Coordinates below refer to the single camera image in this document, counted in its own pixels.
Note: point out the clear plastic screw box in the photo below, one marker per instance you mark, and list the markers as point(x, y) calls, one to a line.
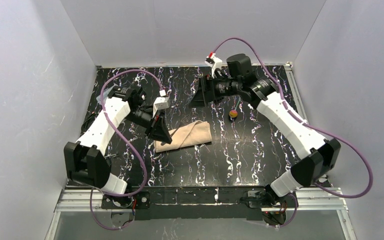
point(105, 95)

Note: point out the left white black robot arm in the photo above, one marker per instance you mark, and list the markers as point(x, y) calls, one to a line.
point(85, 159)

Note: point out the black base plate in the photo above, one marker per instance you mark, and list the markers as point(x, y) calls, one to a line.
point(138, 202)
point(260, 199)

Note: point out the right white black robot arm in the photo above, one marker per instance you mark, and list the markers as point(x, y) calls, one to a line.
point(317, 154)

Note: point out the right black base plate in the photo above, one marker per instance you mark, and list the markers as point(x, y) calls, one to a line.
point(260, 199)

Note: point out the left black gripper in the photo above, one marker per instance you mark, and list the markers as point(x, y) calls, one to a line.
point(153, 124)

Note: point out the aluminium frame rail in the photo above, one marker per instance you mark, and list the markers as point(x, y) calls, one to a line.
point(81, 200)

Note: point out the beige cloth napkin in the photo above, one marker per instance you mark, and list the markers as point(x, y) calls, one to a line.
point(195, 133)

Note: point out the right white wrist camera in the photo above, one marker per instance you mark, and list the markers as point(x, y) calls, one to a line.
point(214, 63)

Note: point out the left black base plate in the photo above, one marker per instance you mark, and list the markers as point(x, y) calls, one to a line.
point(138, 202)

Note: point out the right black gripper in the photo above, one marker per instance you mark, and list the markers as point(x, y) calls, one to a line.
point(204, 89)

